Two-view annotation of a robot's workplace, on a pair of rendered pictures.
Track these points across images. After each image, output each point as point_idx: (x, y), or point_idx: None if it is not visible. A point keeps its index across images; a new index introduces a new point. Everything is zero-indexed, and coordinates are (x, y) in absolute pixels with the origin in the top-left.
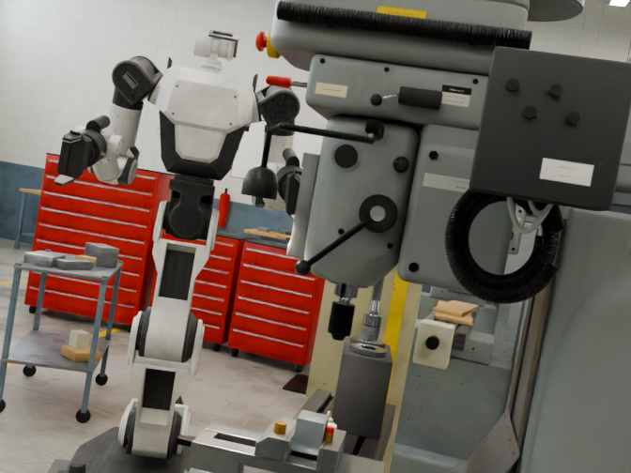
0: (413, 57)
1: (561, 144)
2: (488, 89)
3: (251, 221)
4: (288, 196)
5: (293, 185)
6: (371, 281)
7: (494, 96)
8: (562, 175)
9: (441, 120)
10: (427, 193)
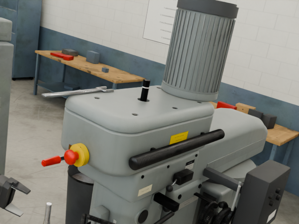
0: (179, 156)
1: (272, 207)
2: (264, 201)
3: None
4: (5, 199)
5: (9, 191)
6: None
7: (265, 203)
8: (270, 217)
9: None
10: (175, 214)
